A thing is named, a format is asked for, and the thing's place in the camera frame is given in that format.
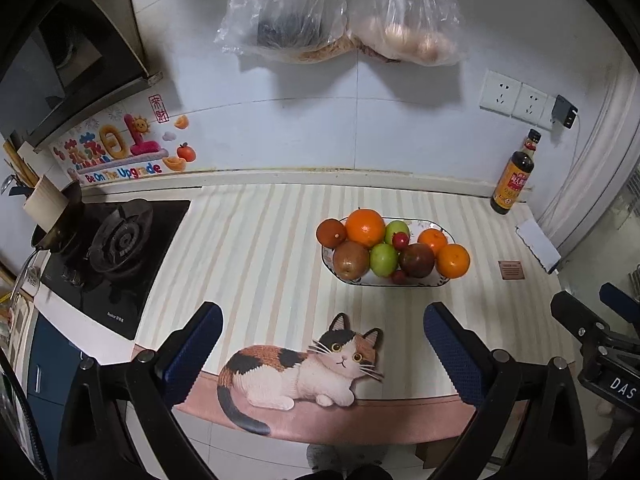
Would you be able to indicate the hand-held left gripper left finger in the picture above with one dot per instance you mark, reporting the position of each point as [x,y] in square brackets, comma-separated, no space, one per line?
[195,350]

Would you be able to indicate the plastic bag with dark contents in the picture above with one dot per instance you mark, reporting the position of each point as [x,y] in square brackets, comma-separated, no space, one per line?
[285,25]

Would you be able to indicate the cardboard box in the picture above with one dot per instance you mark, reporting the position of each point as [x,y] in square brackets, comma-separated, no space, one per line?
[432,452]

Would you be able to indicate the soy sauce bottle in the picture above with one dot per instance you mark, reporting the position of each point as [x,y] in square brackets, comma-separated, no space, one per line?
[510,185]

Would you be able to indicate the black range hood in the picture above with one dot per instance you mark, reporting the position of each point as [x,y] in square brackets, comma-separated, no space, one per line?
[75,50]

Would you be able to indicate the black plug adapter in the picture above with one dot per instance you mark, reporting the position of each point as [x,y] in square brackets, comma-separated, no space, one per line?
[565,111]

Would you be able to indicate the plastic bag with eggs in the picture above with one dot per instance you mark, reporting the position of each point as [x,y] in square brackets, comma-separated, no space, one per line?
[410,35]

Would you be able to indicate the wooden board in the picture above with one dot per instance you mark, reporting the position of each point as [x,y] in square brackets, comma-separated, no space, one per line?
[45,200]

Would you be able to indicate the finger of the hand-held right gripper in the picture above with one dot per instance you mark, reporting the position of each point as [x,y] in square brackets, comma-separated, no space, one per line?
[620,297]
[575,315]

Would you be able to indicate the red-brown streaked apple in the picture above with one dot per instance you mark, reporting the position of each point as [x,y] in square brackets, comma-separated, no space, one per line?
[351,260]

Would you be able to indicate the dark red apple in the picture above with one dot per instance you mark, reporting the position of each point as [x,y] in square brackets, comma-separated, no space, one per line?
[416,260]
[330,232]

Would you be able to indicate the grey fluffy cloth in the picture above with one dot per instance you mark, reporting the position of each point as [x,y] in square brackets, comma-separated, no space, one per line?
[345,455]

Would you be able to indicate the white wall socket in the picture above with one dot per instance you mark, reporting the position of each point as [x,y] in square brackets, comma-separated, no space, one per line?
[535,105]
[500,92]

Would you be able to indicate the green apple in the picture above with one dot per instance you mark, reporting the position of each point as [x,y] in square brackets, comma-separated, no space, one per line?
[397,229]
[384,259]

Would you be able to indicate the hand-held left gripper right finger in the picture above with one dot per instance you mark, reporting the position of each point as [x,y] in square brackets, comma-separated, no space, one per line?
[452,350]

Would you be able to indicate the stove burner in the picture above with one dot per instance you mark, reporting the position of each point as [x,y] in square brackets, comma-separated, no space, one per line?
[120,240]

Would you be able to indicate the colourful wall sticker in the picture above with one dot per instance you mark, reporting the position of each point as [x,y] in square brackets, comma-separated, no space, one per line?
[115,145]

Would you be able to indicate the small brown card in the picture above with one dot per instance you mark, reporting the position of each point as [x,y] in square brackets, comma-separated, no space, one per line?
[511,270]

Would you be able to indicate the black gas stove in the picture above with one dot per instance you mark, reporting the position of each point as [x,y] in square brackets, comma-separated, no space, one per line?
[110,300]

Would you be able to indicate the blue cabinet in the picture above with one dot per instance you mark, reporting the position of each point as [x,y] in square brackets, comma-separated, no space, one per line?
[50,355]

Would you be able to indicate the small orange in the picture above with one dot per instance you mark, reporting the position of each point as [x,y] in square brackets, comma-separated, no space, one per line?
[453,261]
[432,240]

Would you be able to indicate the black wok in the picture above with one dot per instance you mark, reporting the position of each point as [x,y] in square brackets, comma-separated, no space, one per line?
[60,232]

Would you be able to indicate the striped cat print mat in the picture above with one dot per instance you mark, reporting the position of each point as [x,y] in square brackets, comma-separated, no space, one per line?
[260,260]

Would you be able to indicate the large orange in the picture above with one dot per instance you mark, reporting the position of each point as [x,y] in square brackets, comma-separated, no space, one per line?
[366,227]

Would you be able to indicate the small red fruit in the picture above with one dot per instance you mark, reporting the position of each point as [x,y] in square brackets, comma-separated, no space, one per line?
[398,276]
[400,241]

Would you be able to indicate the floral print plate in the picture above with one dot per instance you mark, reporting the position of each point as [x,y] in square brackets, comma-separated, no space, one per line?
[425,281]

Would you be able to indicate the white paper card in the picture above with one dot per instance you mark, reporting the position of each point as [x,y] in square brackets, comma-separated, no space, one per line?
[537,242]

